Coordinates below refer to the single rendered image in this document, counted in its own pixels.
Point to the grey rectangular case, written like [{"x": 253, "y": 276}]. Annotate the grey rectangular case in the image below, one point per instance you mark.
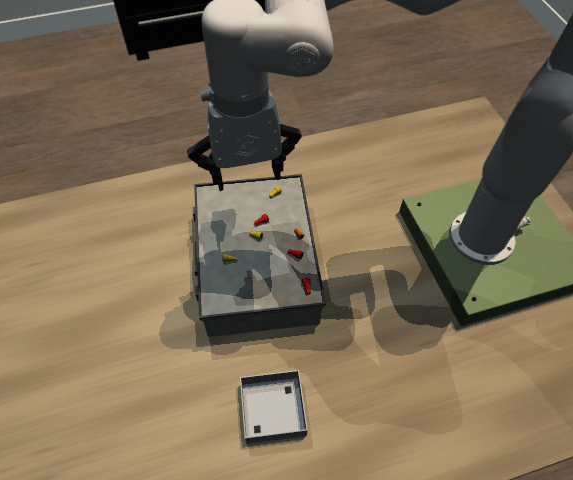
[{"x": 262, "y": 290}]

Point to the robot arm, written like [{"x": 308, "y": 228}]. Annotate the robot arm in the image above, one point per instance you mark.
[{"x": 294, "y": 39}]

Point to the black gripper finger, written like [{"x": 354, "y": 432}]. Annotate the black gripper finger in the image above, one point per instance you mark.
[
  {"x": 293, "y": 135},
  {"x": 195, "y": 153}
]

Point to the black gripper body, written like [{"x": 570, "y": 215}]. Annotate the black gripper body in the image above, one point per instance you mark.
[{"x": 238, "y": 141}]

